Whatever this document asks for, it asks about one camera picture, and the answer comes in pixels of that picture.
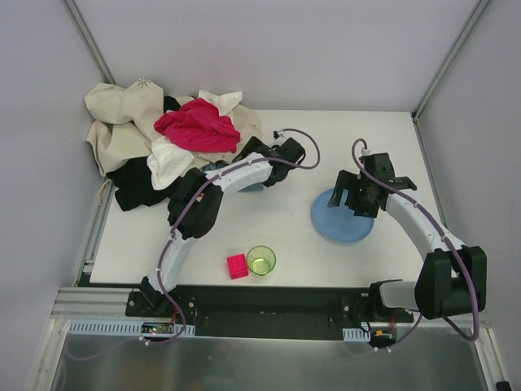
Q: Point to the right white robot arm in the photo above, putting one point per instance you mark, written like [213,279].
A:
[453,277]

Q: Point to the left white cable duct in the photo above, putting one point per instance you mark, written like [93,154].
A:
[129,328]

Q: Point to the blue-grey cloth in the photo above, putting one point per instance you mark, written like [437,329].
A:
[222,164]

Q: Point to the beige cloth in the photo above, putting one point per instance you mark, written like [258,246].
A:
[143,84]

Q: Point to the black cloth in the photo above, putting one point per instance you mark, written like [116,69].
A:
[138,183]

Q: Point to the magenta cloth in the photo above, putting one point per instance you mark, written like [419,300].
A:
[197,126]

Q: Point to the aluminium corner post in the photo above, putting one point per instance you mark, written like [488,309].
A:
[80,24]
[470,24]

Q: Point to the blue plastic plate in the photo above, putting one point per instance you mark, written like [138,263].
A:
[339,224]

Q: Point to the right white cable duct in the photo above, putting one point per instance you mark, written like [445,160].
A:
[356,335]

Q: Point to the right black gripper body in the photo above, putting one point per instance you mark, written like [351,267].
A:
[351,191]

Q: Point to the right aluminium corner post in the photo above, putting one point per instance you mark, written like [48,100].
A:
[470,24]

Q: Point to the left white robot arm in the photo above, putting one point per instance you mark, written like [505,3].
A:
[196,201]

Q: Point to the left aluminium corner post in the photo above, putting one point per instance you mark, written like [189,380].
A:
[80,24]

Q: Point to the pink plastic cube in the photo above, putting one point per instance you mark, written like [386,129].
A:
[237,266]

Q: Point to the white cable duct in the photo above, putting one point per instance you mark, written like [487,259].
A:
[129,328]
[356,335]

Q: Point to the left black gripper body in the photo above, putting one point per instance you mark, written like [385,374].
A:
[252,147]

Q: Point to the green transparent cup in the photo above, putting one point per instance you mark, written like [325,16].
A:
[261,260]

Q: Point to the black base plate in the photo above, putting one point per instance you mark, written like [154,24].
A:
[265,312]

